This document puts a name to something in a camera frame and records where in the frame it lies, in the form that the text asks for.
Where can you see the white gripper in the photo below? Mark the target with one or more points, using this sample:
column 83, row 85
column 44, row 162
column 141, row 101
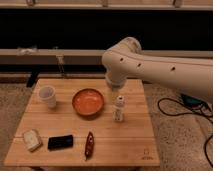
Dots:
column 115, row 85

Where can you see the small white bottle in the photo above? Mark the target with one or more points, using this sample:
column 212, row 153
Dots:
column 119, row 106

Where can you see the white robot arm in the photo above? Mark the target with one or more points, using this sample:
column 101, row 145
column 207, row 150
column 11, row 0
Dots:
column 191, row 76

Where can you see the orange bowl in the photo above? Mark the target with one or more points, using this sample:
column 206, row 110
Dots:
column 88, row 102

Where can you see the wooden table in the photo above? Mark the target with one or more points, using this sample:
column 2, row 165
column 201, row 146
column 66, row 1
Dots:
column 129, row 143

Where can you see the white plastic cup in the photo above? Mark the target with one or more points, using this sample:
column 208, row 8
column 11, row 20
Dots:
column 47, row 95

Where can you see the black rectangular block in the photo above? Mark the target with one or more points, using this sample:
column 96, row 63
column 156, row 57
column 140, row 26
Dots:
column 60, row 142

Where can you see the white sponge block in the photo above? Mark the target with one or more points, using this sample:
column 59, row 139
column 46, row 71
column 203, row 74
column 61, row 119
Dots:
column 32, row 140

